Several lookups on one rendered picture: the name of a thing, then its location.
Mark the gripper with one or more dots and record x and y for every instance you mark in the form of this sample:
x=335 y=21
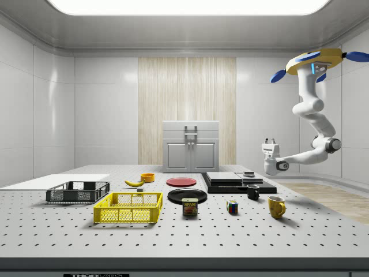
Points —
x=270 y=150

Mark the yellow mug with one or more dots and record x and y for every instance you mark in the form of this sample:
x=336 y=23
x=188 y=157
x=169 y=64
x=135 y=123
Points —
x=275 y=209

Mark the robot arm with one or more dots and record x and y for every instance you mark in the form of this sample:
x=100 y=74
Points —
x=310 y=86

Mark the black mug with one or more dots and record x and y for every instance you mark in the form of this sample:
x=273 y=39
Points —
x=253 y=193

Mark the black stove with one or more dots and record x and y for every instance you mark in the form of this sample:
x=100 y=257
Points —
x=225 y=186

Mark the puzzle cube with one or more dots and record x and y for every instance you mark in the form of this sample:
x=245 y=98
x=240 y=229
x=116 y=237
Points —
x=232 y=207

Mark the white cabinet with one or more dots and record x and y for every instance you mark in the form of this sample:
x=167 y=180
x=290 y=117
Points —
x=190 y=153

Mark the red plate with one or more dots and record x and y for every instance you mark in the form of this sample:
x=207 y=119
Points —
x=181 y=181

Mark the flat-sided can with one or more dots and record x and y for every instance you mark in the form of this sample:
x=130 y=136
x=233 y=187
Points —
x=190 y=207

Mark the black plate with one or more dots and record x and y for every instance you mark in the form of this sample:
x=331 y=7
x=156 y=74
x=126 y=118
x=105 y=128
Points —
x=178 y=194

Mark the drone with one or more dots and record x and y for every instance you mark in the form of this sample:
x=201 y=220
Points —
x=327 y=56

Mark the yellow bowl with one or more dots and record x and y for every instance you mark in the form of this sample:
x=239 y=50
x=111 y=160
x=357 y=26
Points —
x=147 y=179

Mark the banana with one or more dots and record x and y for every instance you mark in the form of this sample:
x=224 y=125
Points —
x=134 y=183

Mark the yellow basket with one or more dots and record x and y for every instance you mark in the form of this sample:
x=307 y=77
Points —
x=124 y=215

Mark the dark grey basket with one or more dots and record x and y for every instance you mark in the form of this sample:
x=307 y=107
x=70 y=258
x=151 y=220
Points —
x=72 y=196

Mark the white board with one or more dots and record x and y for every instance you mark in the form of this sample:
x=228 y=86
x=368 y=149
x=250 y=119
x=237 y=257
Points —
x=43 y=181

